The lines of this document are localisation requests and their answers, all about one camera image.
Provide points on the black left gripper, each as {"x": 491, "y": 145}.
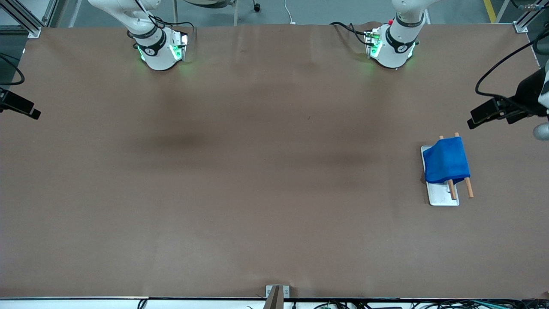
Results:
{"x": 528, "y": 93}

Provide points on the blue microfibre towel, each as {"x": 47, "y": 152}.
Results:
{"x": 446, "y": 161}

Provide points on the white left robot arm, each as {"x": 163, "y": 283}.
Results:
{"x": 394, "y": 47}

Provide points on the aluminium frame post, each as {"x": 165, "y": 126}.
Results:
{"x": 525, "y": 19}
{"x": 25, "y": 19}

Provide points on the metal table edge bracket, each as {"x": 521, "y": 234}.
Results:
{"x": 276, "y": 296}

